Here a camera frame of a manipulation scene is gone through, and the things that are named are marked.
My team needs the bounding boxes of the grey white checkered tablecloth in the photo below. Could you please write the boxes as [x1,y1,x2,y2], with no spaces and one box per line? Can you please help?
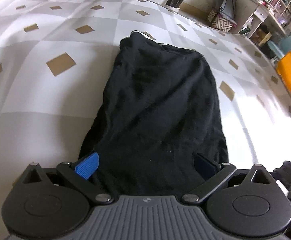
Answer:
[0,0,291,240]

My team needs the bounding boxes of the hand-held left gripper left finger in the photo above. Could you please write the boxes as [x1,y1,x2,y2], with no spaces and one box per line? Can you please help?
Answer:
[22,152,114,203]

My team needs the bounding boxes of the black t-shirt red print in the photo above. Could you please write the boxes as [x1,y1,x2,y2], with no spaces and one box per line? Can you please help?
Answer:
[78,30,229,197]

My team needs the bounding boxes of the light blue chair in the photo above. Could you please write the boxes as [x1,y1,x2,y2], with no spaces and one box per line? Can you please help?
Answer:
[268,36,291,63]

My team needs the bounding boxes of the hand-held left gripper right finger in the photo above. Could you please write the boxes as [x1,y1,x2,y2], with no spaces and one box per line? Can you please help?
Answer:
[182,153,276,203]

